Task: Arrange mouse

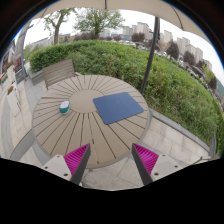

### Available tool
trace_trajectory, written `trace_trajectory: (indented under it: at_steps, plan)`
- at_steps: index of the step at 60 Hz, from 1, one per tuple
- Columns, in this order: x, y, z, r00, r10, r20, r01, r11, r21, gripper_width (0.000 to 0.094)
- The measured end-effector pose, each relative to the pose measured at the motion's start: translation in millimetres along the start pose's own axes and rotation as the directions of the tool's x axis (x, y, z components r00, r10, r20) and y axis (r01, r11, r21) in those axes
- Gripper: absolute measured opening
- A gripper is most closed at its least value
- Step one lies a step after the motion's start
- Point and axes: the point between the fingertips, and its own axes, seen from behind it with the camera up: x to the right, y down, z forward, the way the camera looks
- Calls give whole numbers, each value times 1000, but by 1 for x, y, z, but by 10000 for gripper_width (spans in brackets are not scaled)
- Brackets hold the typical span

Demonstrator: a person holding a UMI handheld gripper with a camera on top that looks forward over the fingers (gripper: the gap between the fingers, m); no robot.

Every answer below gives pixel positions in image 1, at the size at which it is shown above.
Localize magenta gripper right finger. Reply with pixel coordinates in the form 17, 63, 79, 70
131, 143, 183, 186

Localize white planter box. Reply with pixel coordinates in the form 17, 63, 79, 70
7, 85, 20, 116

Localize dark umbrella pole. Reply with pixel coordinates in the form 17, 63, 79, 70
140, 17, 160, 94

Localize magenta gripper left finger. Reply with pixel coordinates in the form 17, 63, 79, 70
42, 143, 92, 186

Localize beige patio umbrella canopy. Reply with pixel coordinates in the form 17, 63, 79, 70
33, 0, 213, 44

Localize round slatted wooden table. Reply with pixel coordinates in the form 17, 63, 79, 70
32, 75, 151, 168

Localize white teal computer mouse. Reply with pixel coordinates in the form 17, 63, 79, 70
59, 101, 70, 114

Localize green hedge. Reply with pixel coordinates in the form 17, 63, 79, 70
29, 40, 224, 151

